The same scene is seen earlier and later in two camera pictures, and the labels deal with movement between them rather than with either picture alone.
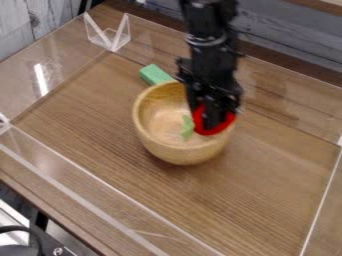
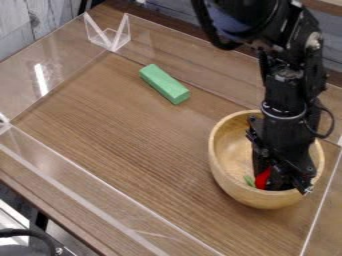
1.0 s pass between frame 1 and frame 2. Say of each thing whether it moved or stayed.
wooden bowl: moved
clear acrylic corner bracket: stayed
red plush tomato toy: moved
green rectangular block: stayed
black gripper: moved
